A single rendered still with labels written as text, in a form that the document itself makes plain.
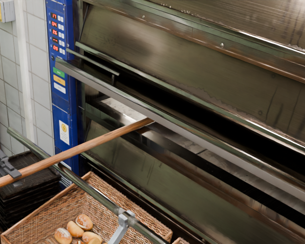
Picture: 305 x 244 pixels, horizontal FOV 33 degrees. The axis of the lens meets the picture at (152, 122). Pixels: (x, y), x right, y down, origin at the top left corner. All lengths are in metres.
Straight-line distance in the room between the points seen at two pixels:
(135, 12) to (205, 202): 0.74
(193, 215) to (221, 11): 0.79
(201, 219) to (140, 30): 0.73
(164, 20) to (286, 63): 0.49
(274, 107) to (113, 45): 0.74
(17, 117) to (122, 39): 1.13
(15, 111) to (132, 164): 0.97
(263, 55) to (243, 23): 0.11
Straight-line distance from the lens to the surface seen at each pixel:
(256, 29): 1.50
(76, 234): 2.40
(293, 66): 1.48
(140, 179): 2.12
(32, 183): 2.39
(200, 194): 1.93
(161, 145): 1.96
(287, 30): 1.45
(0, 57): 2.88
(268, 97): 1.56
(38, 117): 2.70
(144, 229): 1.58
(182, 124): 1.61
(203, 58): 1.70
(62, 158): 1.85
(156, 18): 1.80
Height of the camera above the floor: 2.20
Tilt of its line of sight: 29 degrees down
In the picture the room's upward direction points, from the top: 2 degrees clockwise
